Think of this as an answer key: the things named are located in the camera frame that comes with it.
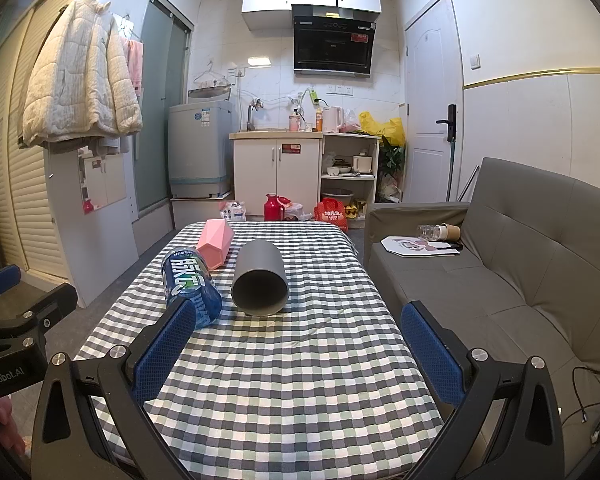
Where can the grey cup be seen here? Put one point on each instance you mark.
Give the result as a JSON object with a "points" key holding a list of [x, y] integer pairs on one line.
{"points": [[260, 280]]}

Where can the checked tablecloth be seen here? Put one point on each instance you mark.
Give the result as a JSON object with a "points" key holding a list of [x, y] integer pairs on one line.
{"points": [[290, 365]]}

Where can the brown paper cup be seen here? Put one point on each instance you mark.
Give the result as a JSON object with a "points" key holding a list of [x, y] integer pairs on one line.
{"points": [[451, 231]]}

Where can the pink towel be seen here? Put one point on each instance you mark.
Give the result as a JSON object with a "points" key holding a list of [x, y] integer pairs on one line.
{"points": [[136, 62]]}

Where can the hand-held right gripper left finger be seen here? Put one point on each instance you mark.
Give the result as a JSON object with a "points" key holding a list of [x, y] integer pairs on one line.
{"points": [[166, 347]]}

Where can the grey sofa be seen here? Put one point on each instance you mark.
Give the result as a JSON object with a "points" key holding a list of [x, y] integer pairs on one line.
{"points": [[505, 270]]}

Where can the frosted glass door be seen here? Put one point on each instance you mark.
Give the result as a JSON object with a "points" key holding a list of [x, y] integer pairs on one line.
{"points": [[155, 110]]}

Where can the white plastic bag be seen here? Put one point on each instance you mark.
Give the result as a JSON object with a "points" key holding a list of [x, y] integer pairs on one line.
{"points": [[297, 212]]}

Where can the white door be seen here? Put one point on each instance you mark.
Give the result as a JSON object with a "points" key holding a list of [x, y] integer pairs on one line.
{"points": [[430, 85]]}

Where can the white light switch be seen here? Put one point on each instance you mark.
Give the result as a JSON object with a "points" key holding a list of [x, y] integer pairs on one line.
{"points": [[475, 62]]}

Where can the person's left hand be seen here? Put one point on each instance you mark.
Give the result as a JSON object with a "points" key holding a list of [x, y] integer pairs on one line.
{"points": [[6, 422]]}

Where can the white open shelf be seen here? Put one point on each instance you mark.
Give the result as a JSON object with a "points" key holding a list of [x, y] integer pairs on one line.
{"points": [[325, 160]]}

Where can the metal faucet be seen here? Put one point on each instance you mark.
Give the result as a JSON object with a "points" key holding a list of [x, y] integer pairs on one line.
{"points": [[251, 115]]}

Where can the mop pole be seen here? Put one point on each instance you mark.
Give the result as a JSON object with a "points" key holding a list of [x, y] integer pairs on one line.
{"points": [[451, 170]]}

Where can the yellow plastic bag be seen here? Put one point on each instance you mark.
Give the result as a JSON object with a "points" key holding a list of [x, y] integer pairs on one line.
{"points": [[385, 127]]}

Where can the pink soap bottle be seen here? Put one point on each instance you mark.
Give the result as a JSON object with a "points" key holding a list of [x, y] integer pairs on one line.
{"points": [[294, 122]]}

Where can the metal basin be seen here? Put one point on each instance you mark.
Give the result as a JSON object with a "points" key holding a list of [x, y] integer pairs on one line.
{"points": [[209, 92]]}

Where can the slatted wardrobe door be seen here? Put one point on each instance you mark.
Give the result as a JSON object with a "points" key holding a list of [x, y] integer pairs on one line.
{"points": [[15, 160]]}

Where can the red plastic bag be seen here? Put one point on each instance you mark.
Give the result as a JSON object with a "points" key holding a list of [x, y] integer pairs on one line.
{"points": [[331, 215]]}

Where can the white sink cabinet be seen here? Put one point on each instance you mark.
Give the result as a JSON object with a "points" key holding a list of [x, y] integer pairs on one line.
{"points": [[275, 170]]}

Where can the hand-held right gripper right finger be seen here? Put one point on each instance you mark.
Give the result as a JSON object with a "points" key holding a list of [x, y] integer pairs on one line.
{"points": [[430, 355]]}

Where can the plastic basin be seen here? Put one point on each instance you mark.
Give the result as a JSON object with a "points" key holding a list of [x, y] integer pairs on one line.
{"points": [[337, 195]]}

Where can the small white appliance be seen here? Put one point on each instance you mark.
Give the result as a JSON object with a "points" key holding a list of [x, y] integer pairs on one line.
{"points": [[362, 163]]}

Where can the orange bottle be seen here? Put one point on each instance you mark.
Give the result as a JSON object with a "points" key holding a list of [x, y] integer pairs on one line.
{"points": [[319, 121]]}

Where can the red thermos jug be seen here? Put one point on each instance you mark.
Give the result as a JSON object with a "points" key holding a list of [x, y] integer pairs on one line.
{"points": [[274, 208]]}

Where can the white power strip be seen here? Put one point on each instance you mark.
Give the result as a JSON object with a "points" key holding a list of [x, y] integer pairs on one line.
{"points": [[313, 97]]}

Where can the printed paper board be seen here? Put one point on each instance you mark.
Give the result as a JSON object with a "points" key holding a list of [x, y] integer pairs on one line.
{"points": [[405, 247]]}

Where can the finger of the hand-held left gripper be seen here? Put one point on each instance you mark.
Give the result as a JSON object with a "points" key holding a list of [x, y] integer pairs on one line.
{"points": [[0, 280], [50, 307]]}

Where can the clothes hanger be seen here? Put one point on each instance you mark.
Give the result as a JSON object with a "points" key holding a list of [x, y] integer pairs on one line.
{"points": [[211, 76]]}

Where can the white electric kettle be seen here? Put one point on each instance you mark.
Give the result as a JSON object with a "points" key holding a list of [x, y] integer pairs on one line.
{"points": [[332, 120]]}

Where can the pink faceted cup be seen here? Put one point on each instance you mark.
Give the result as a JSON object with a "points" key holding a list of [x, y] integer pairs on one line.
{"points": [[215, 247]]}

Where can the white padded jacket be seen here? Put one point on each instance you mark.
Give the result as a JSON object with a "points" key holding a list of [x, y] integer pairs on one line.
{"points": [[75, 75]]}

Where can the white printed packet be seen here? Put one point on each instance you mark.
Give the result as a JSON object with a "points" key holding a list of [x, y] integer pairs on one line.
{"points": [[234, 210]]}

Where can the black range hood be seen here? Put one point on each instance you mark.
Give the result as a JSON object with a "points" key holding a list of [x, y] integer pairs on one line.
{"points": [[332, 42]]}

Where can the green plant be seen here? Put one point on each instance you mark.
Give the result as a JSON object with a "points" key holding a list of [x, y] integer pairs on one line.
{"points": [[392, 160]]}

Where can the white cabinet panel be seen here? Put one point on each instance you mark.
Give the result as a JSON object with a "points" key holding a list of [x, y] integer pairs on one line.
{"points": [[100, 240]]}

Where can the grey washing machine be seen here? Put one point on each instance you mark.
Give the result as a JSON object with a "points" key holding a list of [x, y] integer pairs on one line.
{"points": [[197, 150]]}

